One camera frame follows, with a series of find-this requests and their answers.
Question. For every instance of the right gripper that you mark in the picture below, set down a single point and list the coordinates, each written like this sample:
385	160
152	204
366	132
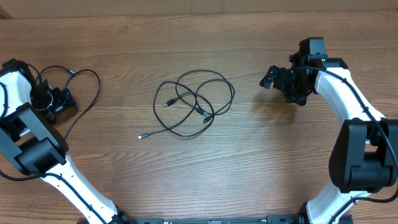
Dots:
280	74

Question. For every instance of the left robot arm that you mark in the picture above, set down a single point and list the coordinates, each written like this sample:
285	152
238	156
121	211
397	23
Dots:
29	141

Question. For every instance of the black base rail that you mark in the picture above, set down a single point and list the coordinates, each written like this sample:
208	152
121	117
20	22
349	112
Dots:
217	220

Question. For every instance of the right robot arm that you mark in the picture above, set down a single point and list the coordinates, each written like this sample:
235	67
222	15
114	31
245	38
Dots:
364	158

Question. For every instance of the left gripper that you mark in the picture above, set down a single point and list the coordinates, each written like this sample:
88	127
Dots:
61	101

